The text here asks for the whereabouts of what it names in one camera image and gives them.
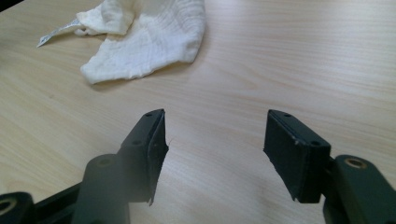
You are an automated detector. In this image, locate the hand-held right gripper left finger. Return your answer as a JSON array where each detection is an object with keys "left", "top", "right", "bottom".
[{"left": 117, "top": 108, "right": 170, "bottom": 206}]

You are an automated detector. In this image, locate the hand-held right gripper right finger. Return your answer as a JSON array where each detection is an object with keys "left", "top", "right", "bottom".
[{"left": 262, "top": 108, "right": 332, "bottom": 204}]

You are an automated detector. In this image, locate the white cloth with carrot print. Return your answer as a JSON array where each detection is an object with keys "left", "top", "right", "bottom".
[{"left": 36, "top": 0, "right": 207, "bottom": 85}]

